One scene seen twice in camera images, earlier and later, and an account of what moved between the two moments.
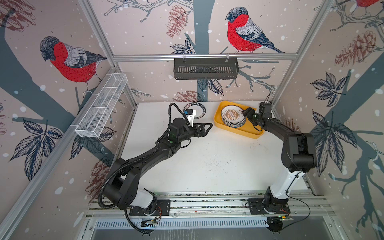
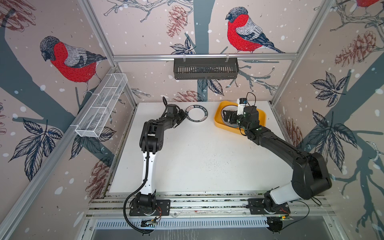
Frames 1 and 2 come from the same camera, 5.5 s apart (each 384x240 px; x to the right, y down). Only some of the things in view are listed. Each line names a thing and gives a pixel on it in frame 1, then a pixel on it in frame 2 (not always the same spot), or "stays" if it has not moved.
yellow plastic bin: x=247 y=129 stays
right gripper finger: x=249 y=111 to x=230 y=112
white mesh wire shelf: x=101 y=105 stays
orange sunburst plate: x=232 y=116 stays
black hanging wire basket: x=204 y=68 stays
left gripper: x=203 y=133 to x=183 y=115
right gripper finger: x=252 y=119 to x=230 y=119
